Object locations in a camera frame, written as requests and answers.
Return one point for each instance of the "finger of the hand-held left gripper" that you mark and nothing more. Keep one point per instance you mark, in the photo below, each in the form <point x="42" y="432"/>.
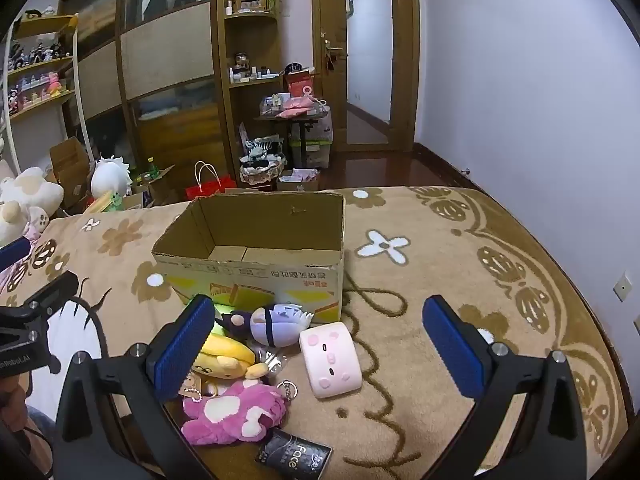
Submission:
<point x="52" y="292"/>
<point x="14" y="254"/>

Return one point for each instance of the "wall socket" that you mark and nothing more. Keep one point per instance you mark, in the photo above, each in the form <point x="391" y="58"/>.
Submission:
<point x="623" y="286"/>

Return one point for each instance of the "open brown cardboard box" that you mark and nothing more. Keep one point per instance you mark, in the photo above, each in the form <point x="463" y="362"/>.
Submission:
<point x="70" y="165"/>

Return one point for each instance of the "pink bear plush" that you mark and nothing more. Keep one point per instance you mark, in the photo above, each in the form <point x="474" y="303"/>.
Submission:
<point x="235" y="412"/>

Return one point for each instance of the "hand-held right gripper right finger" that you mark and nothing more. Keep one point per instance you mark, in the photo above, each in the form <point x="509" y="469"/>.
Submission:
<point x="450" y="350"/>

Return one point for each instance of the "wooden door with mirror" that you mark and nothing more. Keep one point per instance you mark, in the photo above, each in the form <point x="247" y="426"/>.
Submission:
<point x="405" y="60"/>

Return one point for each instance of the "cardboard box with bottles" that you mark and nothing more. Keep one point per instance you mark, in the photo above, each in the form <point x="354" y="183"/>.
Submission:
<point x="157" y="185"/>

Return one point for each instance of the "black packet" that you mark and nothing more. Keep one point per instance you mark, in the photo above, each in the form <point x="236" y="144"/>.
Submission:
<point x="295" y="452"/>

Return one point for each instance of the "round stool with lace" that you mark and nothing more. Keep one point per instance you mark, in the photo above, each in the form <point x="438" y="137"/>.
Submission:
<point x="262" y="175"/>

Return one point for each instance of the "yellow plush toy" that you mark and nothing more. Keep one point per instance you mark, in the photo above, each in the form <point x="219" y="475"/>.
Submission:
<point x="227" y="352"/>

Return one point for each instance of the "low cardboard box with papers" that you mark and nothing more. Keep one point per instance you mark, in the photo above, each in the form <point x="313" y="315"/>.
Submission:
<point x="297" y="180"/>

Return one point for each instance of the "purple-haired doll plush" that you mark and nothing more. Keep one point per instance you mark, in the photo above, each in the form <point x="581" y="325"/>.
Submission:
<point x="277" y="322"/>

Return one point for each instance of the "wooden wardrobe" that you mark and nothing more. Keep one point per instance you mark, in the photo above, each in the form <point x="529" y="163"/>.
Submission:
<point x="165" y="60"/>

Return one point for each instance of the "grey striped plush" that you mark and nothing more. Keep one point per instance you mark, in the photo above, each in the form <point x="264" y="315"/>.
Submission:
<point x="260" y="150"/>

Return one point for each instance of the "white-haired plush doll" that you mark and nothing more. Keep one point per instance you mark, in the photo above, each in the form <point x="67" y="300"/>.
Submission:
<point x="111" y="176"/>

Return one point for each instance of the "cream plush toy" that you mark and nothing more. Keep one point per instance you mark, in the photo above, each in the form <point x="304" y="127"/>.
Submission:
<point x="30" y="195"/>

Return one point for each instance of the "pink pig cushion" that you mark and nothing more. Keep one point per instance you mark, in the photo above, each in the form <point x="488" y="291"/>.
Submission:
<point x="330" y="360"/>

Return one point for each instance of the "printed cardboard box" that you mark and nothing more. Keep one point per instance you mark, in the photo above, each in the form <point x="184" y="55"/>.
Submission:
<point x="260" y="272"/>

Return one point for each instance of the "wooden corner shelf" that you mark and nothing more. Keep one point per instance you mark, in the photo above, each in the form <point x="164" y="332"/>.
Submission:
<point x="250" y="20"/>

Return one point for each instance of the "clear plastic storage bin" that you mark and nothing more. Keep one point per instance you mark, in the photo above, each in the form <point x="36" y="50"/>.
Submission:
<point x="317" y="142"/>

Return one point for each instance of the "red box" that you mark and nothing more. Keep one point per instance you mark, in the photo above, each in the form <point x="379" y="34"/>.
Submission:
<point x="300" y="85"/>

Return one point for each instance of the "yellow figurine display shelf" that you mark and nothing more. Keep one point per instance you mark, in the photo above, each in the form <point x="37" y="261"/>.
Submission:
<point x="45" y="62"/>

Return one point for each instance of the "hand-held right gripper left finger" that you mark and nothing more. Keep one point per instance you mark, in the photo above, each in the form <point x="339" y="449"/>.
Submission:
<point x="184" y="347"/>

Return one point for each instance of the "small dark table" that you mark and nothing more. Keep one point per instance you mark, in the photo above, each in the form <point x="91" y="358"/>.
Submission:
<point x="295" y="120"/>

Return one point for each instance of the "beige flower printed blanket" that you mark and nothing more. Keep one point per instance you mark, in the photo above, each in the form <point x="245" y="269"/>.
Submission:
<point x="425" y="270"/>

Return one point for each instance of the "red paper bag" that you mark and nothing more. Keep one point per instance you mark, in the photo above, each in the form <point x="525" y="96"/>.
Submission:
<point x="210" y="190"/>

